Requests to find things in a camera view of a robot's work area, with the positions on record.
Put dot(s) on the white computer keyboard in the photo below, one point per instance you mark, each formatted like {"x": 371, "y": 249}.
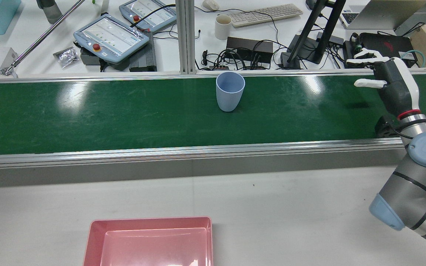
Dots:
{"x": 264, "y": 15}

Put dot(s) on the silver foil bag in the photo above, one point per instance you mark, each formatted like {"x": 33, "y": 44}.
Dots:
{"x": 66, "y": 57}

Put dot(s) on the large grey teach pendant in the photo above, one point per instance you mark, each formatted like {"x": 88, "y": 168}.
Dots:
{"x": 109, "y": 37}

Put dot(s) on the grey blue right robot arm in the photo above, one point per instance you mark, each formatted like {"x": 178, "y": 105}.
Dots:
{"x": 409, "y": 181}

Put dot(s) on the grey cylinder bottle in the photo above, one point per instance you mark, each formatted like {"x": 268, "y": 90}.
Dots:
{"x": 50, "y": 11}

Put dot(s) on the silver laptop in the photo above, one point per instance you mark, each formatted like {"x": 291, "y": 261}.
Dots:
{"x": 379, "y": 13}

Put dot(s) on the aluminium profile post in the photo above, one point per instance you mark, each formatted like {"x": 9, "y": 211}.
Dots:
{"x": 185, "y": 37}

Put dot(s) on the metal rod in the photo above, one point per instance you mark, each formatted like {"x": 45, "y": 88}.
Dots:
{"x": 43, "y": 37}

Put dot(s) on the white mug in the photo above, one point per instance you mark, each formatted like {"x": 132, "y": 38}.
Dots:
{"x": 222, "y": 29}

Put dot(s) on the light blue plastic cup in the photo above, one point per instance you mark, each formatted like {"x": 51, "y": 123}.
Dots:
{"x": 227, "y": 99}

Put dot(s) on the black power brick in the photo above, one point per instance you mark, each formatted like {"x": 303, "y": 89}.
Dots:
{"x": 144, "y": 57}

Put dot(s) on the white computer mouse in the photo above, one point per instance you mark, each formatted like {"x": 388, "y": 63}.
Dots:
{"x": 210, "y": 4}

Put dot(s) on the small grey teach pendant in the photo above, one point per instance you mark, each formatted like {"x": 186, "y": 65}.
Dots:
{"x": 150, "y": 14}

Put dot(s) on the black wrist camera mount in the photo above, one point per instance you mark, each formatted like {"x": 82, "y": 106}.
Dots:
{"x": 385, "y": 129}

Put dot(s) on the green conveyor belt aluminium frame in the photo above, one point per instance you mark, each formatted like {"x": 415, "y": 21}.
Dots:
{"x": 124, "y": 114}

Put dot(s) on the black device red logo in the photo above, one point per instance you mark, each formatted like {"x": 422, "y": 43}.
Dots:
{"x": 390, "y": 44}

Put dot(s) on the black monitor stand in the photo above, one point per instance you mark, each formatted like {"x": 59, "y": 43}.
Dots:
{"x": 309, "y": 33}

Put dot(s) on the pink plastic box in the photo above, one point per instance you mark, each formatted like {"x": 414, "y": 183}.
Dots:
{"x": 154, "y": 247}

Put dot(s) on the black docking box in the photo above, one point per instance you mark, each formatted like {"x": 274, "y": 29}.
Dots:
{"x": 248, "y": 48}

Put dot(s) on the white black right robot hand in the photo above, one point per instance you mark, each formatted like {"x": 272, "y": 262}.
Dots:
{"x": 398, "y": 85}

